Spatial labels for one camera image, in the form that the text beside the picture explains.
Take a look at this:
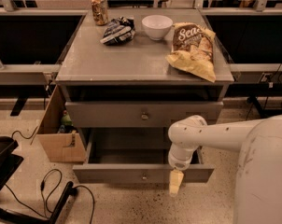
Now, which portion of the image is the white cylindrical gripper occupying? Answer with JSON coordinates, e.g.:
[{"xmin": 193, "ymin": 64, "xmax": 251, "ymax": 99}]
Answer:
[{"xmin": 168, "ymin": 144, "xmax": 197, "ymax": 197}]

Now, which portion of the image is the grey drawer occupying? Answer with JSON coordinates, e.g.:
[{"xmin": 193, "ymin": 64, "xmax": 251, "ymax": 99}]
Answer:
[
  {"xmin": 65, "ymin": 101, "xmax": 223, "ymax": 128},
  {"xmin": 72, "ymin": 128, "xmax": 215, "ymax": 185}
]

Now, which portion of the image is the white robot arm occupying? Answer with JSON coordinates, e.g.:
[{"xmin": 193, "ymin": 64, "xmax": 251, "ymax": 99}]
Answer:
[{"xmin": 168, "ymin": 115, "xmax": 282, "ymax": 224}]

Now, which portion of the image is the grey top drawer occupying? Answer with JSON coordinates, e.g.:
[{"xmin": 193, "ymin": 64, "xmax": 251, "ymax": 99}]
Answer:
[{"xmin": 65, "ymin": 101, "xmax": 223, "ymax": 128}]

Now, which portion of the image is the grey drawer cabinet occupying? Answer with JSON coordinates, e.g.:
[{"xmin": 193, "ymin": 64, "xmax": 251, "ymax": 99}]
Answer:
[{"xmin": 55, "ymin": 7, "xmax": 235, "ymax": 133}]

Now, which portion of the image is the cardboard box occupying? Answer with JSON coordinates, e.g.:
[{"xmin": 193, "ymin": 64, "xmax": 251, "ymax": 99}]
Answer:
[{"xmin": 36, "ymin": 86, "xmax": 86, "ymax": 162}]

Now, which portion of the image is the green bottle in box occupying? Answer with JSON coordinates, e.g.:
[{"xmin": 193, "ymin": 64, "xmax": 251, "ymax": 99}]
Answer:
[{"xmin": 61, "ymin": 110, "xmax": 73, "ymax": 126}]

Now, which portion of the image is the yellow sea salt chip bag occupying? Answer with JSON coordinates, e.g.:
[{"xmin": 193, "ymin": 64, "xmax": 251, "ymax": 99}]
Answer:
[{"xmin": 165, "ymin": 22, "xmax": 216, "ymax": 82}]

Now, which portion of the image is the white ceramic bowl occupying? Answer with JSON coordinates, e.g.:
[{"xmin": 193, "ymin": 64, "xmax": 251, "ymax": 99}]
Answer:
[{"xmin": 142, "ymin": 15, "xmax": 173, "ymax": 40}]

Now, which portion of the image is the dark crumpled snack bag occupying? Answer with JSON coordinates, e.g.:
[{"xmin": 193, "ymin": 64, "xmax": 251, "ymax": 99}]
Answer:
[{"xmin": 100, "ymin": 17, "xmax": 135, "ymax": 46}]

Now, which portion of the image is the black chair base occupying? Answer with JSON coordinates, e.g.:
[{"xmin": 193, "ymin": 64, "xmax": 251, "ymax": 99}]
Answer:
[{"xmin": 0, "ymin": 136, "xmax": 77, "ymax": 224}]

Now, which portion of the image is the gold soda can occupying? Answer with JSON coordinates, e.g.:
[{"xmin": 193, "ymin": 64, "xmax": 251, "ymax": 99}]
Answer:
[{"xmin": 91, "ymin": 0, "xmax": 108, "ymax": 25}]

